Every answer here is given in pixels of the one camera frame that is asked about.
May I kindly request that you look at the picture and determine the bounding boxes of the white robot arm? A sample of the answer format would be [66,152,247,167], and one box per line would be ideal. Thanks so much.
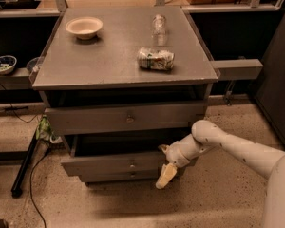
[156,120,285,228]

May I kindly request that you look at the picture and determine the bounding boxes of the grey side shelf block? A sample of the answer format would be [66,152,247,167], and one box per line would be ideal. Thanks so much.
[211,59,263,81]

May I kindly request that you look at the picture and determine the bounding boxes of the grey drawer cabinet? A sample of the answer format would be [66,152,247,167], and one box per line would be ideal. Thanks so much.
[31,6,219,186]

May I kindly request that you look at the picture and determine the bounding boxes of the black floor cable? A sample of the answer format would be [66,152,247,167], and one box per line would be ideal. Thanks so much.
[28,147,51,228]

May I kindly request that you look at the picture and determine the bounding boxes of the clear glass bowl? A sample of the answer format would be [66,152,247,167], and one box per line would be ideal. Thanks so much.
[26,57,44,73]

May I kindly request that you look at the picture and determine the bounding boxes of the grey top drawer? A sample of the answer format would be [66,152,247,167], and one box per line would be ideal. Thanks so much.
[46,101,206,135]

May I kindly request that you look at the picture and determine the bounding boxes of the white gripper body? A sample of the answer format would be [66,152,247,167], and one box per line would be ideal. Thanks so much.
[164,135,213,168]

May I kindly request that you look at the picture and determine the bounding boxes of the green white bag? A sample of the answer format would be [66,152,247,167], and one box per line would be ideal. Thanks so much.
[36,115,62,144]

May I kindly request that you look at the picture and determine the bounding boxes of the crushed green white can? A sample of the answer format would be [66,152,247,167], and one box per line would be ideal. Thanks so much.
[137,47,175,71]

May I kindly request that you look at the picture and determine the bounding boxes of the clear plastic bottle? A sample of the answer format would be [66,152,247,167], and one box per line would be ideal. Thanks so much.
[152,14,166,47]

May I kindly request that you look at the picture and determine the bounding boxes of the beige bowl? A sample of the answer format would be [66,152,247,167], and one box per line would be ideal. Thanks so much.
[66,17,103,40]

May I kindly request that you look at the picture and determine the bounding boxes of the black pole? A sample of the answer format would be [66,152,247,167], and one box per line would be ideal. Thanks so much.
[11,134,37,199]

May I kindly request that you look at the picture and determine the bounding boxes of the grey left counter shelf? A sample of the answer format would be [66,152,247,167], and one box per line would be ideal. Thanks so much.
[0,68,31,90]

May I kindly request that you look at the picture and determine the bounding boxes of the blue patterned bowl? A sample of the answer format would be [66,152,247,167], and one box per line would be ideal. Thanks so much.
[0,55,17,75]

